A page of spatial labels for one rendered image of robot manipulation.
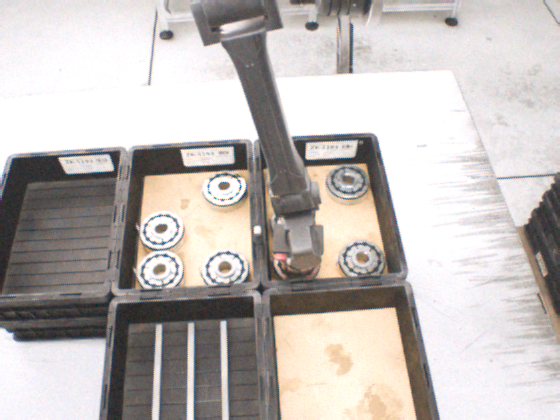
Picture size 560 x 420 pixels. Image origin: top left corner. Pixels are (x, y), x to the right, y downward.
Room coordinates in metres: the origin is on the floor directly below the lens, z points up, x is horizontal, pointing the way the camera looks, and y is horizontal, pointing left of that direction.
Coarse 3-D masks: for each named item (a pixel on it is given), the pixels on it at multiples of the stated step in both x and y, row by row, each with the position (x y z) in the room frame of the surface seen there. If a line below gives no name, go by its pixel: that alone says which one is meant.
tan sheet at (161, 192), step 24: (144, 192) 0.79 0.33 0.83; (168, 192) 0.79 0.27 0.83; (192, 192) 0.79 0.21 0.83; (144, 216) 0.72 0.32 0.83; (192, 216) 0.72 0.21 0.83; (216, 216) 0.72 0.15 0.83; (240, 216) 0.72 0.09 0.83; (192, 240) 0.66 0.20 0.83; (216, 240) 0.66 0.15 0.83; (240, 240) 0.66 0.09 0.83; (192, 264) 0.59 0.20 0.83
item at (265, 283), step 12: (360, 132) 0.90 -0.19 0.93; (372, 144) 0.87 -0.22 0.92; (384, 168) 0.79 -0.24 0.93; (384, 180) 0.75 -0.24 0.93; (384, 192) 0.72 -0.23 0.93; (264, 228) 0.62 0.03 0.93; (396, 228) 0.62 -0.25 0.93; (264, 240) 0.59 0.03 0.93; (396, 240) 0.59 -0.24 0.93; (264, 252) 0.57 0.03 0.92; (264, 264) 0.54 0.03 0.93; (264, 276) 0.51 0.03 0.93; (348, 276) 0.51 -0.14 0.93; (360, 276) 0.51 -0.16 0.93; (372, 276) 0.51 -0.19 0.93; (384, 276) 0.51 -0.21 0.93; (396, 276) 0.51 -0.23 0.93; (264, 288) 0.49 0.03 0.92
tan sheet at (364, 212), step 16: (320, 176) 0.84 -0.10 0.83; (368, 176) 0.84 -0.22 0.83; (320, 192) 0.79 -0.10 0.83; (368, 192) 0.79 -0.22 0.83; (320, 208) 0.75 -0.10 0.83; (336, 208) 0.75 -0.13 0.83; (352, 208) 0.75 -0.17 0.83; (368, 208) 0.75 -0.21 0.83; (320, 224) 0.70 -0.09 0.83; (336, 224) 0.70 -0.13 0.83; (352, 224) 0.70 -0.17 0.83; (368, 224) 0.70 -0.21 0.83; (272, 240) 0.66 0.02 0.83; (336, 240) 0.66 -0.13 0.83; (352, 240) 0.66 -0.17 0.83; (368, 240) 0.66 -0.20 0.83; (272, 256) 0.61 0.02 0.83; (336, 256) 0.61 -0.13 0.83; (272, 272) 0.57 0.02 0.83; (320, 272) 0.57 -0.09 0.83; (336, 272) 0.57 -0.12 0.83; (384, 272) 0.57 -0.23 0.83
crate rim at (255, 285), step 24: (144, 144) 0.86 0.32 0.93; (168, 144) 0.86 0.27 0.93; (192, 144) 0.86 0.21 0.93; (216, 144) 0.86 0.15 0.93; (120, 216) 0.65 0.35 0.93; (120, 240) 0.59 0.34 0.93; (120, 264) 0.54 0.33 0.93; (144, 288) 0.48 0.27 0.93; (168, 288) 0.48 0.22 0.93; (192, 288) 0.48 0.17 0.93; (216, 288) 0.48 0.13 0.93; (240, 288) 0.48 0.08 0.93
